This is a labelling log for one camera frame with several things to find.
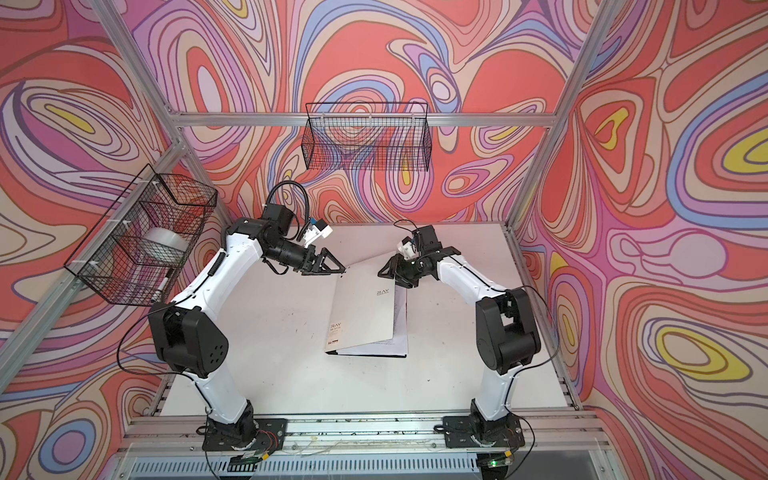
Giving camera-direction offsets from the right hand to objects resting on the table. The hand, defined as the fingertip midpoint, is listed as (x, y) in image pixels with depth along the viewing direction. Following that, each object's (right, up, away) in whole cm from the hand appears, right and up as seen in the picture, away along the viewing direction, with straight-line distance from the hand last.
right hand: (387, 281), depth 88 cm
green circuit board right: (+28, -41, -19) cm, 53 cm away
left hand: (-13, +4, -12) cm, 18 cm away
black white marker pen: (-55, -1, -18) cm, 58 cm away
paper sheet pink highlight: (+4, -18, 0) cm, 19 cm away
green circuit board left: (-35, -41, -18) cm, 57 cm away
